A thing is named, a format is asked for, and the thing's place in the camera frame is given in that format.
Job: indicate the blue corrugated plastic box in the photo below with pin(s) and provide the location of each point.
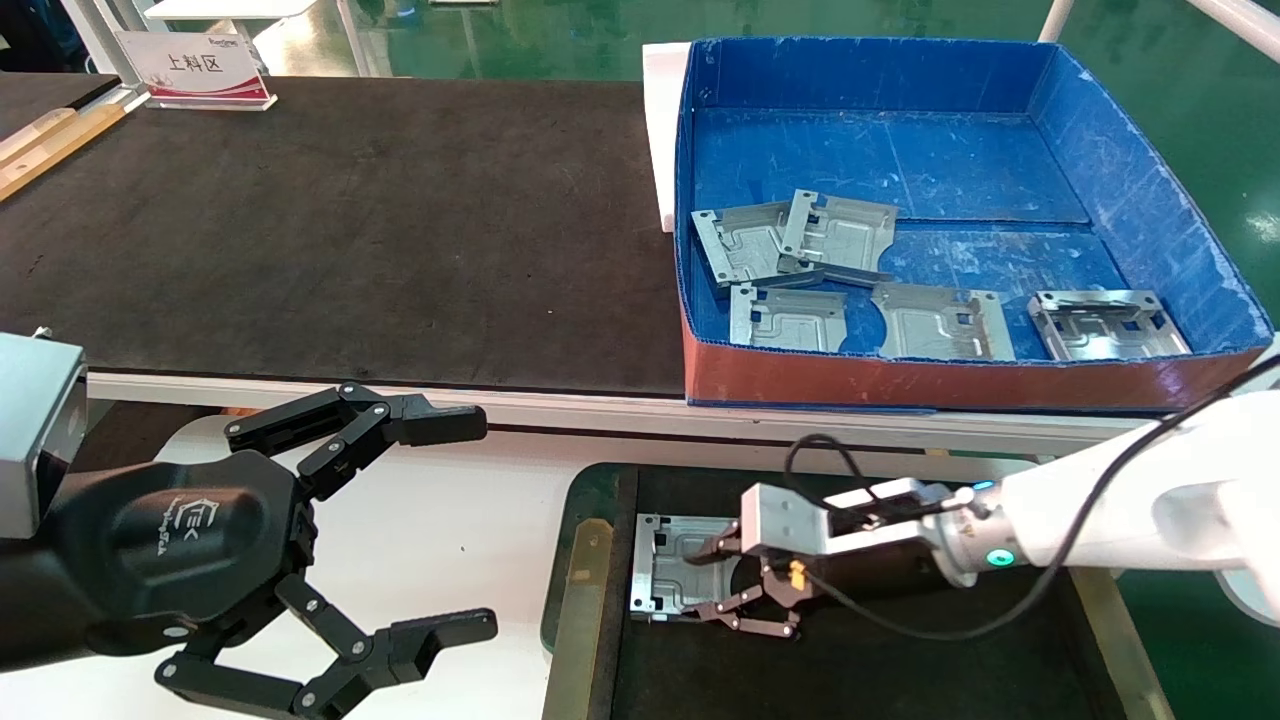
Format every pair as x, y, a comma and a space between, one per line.
880, 150

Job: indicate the black container tray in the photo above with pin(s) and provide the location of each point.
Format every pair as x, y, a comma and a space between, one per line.
900, 685

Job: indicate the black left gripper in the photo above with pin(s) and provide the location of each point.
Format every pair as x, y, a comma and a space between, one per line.
190, 540

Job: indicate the tan wooden strip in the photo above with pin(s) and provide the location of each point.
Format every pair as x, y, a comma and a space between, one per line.
60, 150

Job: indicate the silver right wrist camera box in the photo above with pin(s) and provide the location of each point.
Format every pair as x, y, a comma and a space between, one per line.
785, 520

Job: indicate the large black table mat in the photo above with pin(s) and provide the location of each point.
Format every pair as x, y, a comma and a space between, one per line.
350, 230

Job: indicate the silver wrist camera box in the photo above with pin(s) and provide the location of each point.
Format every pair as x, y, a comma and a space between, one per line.
35, 430
785, 520

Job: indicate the white metal frame post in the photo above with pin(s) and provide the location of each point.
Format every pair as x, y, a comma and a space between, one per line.
100, 40

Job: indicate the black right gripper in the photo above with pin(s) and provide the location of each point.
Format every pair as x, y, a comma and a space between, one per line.
880, 575

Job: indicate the white metal pipe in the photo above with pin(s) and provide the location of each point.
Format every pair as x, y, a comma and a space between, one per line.
1240, 25

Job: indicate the white table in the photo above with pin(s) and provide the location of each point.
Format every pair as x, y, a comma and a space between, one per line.
230, 8

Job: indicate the brass coloured metal strip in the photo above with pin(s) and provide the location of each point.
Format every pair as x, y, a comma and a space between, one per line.
585, 600

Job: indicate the acrylic sign with red stripe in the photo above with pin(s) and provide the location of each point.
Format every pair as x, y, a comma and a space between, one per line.
190, 65

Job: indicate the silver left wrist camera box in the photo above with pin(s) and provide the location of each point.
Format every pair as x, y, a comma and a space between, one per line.
35, 430

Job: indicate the aluminium table edge rail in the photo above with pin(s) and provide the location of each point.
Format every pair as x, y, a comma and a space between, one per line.
550, 410

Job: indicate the stamped grey metal part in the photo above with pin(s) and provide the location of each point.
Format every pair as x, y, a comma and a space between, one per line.
1100, 330
790, 320
845, 235
670, 570
740, 250
940, 325

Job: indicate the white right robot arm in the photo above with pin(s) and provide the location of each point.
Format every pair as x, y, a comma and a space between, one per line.
1150, 510

